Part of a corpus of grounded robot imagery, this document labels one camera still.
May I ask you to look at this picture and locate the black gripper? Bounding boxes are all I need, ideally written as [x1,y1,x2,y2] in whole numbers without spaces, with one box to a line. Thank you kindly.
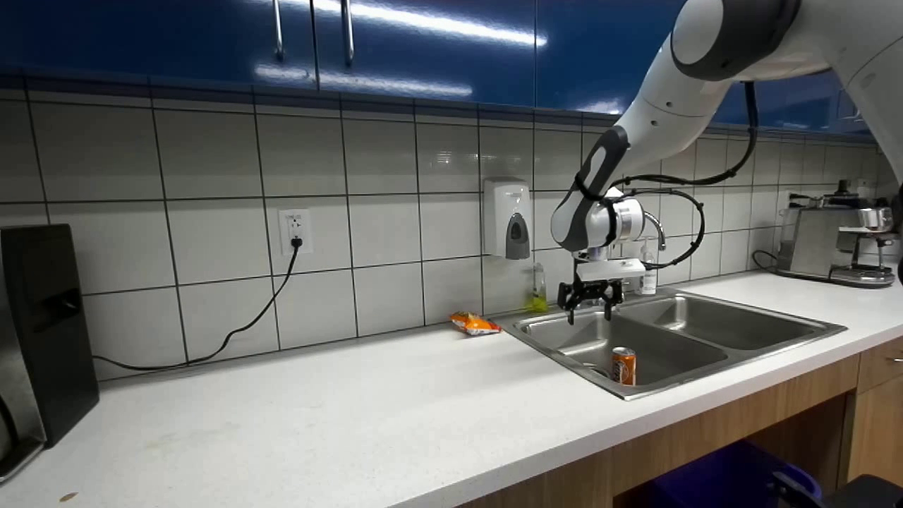
[556,278,622,325]

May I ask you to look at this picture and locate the orange soda can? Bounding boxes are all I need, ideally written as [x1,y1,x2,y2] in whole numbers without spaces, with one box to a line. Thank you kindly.
[612,347,636,387]

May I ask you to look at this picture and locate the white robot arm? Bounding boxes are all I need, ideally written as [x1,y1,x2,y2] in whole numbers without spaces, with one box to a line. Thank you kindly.
[549,0,903,312]

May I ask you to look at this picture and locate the stainless steel double sink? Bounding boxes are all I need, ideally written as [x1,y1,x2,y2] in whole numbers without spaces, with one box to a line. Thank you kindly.
[504,291,842,401]

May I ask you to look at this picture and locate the green dish soap bottle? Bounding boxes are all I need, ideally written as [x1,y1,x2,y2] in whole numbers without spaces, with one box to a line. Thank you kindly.
[524,261,549,316]

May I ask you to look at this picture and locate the clear soap pump bottle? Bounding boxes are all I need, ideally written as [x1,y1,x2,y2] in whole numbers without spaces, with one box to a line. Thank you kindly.
[636,271,656,295]

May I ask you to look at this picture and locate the chrome gooseneck faucet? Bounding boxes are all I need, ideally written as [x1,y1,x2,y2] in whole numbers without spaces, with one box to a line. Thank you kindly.
[557,205,669,312]

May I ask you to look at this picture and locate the orange snack wrapper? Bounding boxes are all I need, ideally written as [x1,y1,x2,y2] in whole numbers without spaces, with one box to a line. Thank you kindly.
[452,312,502,336]

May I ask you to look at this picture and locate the blue bin under counter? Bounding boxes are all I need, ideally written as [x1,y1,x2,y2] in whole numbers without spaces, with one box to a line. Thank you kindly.
[641,440,823,508]

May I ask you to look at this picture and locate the blue upper cabinets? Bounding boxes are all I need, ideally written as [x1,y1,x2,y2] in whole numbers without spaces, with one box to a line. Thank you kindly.
[0,0,899,140]

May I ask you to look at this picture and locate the silver espresso machine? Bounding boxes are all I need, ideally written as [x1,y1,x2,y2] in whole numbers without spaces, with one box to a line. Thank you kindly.
[751,183,895,288]

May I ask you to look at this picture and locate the wooden lower cabinets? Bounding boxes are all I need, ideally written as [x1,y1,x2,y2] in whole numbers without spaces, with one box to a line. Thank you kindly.
[464,339,903,508]

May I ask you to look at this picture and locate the black coffee maker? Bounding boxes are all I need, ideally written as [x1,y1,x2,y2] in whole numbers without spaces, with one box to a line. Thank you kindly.
[0,224,99,483]

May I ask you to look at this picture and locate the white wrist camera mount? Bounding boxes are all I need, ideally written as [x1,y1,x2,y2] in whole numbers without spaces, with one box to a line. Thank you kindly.
[576,257,646,282]

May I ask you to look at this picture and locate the white wall soap dispenser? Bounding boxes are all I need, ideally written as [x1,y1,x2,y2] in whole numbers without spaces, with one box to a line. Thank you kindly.
[483,179,529,258]

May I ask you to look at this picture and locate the white wall outlet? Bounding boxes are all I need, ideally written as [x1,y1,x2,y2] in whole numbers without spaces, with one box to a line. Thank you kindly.
[278,209,313,254]

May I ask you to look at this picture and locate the black power cord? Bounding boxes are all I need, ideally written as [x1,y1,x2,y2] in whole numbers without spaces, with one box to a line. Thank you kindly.
[90,234,303,371]

